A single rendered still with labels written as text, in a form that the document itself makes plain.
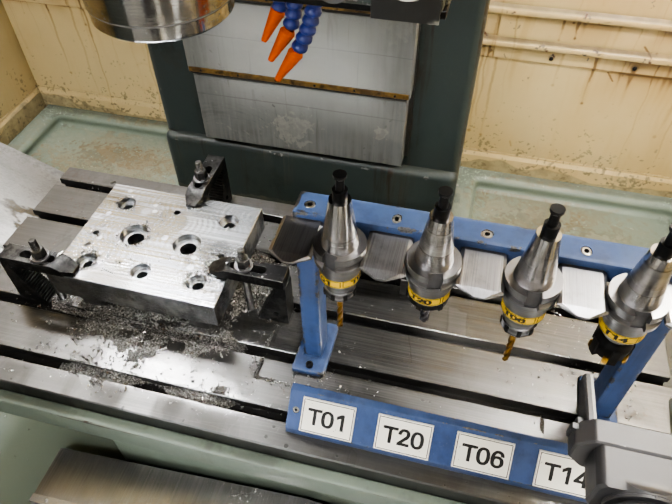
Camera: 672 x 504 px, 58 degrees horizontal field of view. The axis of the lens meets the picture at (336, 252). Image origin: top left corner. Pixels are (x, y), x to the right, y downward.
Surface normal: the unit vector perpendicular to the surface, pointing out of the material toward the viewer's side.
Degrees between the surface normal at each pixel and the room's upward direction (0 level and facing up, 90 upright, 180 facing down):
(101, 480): 7
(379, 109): 90
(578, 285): 0
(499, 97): 90
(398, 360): 0
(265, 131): 89
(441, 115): 90
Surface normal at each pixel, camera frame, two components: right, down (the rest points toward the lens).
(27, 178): 0.39, -0.55
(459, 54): -0.25, 0.72
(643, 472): 0.00, -0.68
